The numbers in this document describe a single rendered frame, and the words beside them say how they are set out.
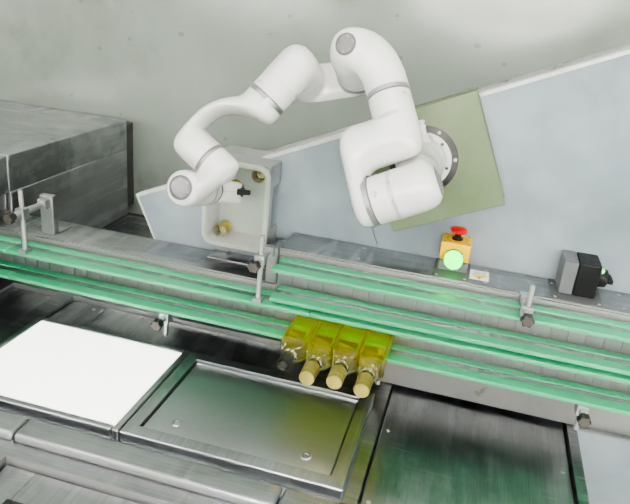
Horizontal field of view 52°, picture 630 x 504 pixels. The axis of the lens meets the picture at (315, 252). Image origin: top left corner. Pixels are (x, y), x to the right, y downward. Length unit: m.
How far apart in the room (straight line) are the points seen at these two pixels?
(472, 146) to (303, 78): 0.41
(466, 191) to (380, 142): 0.35
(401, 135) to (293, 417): 0.65
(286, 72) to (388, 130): 0.24
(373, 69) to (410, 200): 0.26
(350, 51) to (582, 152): 0.59
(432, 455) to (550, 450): 0.28
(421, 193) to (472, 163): 0.33
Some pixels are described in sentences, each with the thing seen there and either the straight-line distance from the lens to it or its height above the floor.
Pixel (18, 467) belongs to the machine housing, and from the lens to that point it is 1.45.
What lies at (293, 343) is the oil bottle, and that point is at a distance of 1.43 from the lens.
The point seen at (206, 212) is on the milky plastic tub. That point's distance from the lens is 1.67.
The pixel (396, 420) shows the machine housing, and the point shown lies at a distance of 1.56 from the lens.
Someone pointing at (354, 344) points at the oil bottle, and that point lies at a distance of 1.44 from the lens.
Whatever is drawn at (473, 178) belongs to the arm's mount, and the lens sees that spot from 1.51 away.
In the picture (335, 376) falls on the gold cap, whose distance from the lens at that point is 1.35.
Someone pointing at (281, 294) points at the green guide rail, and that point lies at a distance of 1.55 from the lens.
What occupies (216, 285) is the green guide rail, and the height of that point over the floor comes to 0.91.
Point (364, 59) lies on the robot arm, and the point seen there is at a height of 1.03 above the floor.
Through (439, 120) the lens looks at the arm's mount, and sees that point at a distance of 1.49.
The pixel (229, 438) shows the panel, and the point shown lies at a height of 1.25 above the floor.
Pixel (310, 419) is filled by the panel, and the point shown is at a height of 1.13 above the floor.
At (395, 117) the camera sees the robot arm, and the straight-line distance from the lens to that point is 1.24.
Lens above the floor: 2.28
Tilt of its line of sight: 65 degrees down
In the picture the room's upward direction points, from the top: 143 degrees counter-clockwise
